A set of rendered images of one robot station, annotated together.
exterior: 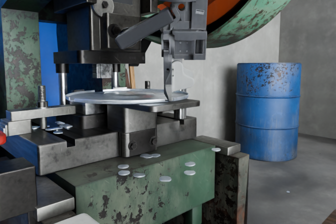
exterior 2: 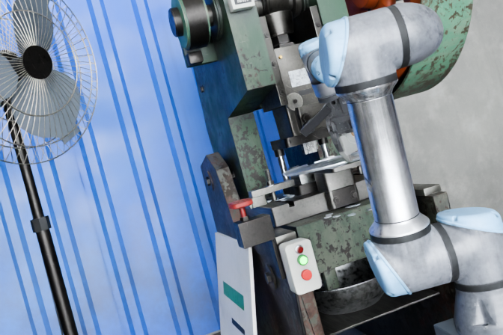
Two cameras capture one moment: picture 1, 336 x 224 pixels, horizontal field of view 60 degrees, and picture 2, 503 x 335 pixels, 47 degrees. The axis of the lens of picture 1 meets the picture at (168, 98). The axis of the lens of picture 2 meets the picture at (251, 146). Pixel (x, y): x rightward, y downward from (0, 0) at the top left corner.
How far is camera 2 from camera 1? 1.11 m
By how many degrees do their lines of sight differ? 27
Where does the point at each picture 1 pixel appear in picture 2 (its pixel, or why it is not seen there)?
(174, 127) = not seen: hidden behind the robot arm
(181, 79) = (349, 146)
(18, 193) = (264, 229)
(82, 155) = (301, 211)
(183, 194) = not seen: hidden behind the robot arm
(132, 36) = (309, 127)
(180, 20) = (335, 110)
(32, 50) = (255, 143)
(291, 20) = not seen: outside the picture
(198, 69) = (491, 90)
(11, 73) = (245, 164)
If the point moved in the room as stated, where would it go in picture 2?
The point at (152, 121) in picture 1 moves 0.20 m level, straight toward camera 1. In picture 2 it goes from (349, 179) to (333, 192)
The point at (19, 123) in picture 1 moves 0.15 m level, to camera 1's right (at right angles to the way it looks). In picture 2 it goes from (257, 198) to (301, 189)
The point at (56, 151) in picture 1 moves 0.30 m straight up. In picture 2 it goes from (283, 211) to (257, 113)
